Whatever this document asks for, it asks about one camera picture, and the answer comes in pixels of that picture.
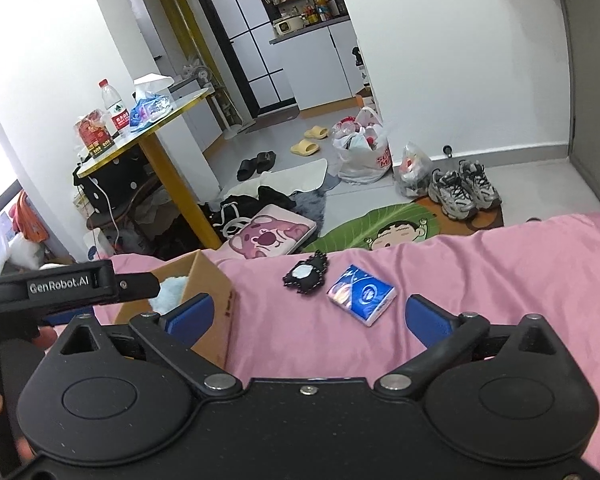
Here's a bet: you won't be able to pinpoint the grey plush toy pink ears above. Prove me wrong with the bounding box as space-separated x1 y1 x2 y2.
148 276 187 315

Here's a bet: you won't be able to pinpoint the brown cardboard box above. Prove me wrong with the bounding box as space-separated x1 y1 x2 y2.
114 252 234 367

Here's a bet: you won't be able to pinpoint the blue tissue pack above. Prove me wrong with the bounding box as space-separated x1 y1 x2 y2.
327 264 396 327

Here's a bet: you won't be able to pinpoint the green leaf cartoon rug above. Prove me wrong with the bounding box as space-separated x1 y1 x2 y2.
302 198 504 254

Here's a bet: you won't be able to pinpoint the black clothes pile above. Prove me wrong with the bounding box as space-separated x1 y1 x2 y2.
200 185 296 242

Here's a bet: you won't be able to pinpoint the pink bear cushion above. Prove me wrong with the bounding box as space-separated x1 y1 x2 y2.
221 209 316 260

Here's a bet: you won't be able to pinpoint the black fuzzy patch white centre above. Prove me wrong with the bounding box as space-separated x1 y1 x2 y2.
283 250 328 295

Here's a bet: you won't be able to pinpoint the grey sneaker left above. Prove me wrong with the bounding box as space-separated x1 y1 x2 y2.
428 168 478 221

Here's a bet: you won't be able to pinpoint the grey sneaker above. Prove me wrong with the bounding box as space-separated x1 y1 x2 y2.
428 168 478 221
458 160 502 210

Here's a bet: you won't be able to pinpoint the small clear trash bag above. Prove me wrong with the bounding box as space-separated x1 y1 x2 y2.
393 142 434 200

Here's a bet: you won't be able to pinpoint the pink bed sheet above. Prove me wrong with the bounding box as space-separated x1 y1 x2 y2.
44 211 600 480

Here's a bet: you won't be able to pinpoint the black polka dot bag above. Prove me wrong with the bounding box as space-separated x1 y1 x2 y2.
72 146 150 214

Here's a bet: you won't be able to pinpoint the grey sneaker right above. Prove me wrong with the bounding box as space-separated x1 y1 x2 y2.
458 160 502 210

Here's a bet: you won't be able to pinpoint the black slipper left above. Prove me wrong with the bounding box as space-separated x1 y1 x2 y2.
236 157 258 182

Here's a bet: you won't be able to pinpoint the black slipper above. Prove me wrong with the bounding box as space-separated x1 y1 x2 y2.
236 157 258 182
256 151 276 174

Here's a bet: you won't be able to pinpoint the grey blue cloth on floor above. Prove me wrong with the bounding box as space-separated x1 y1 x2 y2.
290 174 340 243

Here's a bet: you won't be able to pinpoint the black slipper right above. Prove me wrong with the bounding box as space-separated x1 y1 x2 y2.
256 151 276 174

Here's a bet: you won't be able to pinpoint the white plastic shopping bag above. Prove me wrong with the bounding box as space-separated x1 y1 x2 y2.
332 106 391 184

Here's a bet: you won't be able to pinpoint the round table yellow leg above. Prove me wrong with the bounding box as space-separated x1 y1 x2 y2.
76 88 222 249

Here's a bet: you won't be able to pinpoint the red snack package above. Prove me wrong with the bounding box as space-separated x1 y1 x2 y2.
74 108 114 157

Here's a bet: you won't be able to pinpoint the yellow slipper near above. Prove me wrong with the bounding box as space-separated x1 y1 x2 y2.
290 139 320 157

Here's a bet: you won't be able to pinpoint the yellow slipper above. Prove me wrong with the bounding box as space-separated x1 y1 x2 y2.
304 126 329 140
290 139 320 157

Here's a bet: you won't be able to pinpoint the blue plastic bag on table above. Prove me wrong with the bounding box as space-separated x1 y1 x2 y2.
130 93 173 132

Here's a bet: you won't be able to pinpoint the plastic water bottle red label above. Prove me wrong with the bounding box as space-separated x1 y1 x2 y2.
99 79 130 134

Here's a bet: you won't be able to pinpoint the yellow slipper far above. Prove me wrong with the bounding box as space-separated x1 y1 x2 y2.
304 126 329 140

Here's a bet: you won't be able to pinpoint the white tissue box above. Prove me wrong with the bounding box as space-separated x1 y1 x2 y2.
133 73 174 102

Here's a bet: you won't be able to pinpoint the white kitchen cabinet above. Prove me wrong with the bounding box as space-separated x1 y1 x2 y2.
270 16 364 112

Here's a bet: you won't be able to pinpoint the white rice cooker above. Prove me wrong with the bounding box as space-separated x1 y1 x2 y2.
273 15 306 37

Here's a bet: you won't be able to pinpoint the black framed sliding door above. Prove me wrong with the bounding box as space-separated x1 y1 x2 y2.
198 0 296 118

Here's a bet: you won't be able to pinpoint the white charging cable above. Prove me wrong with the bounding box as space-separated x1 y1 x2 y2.
86 176 124 256

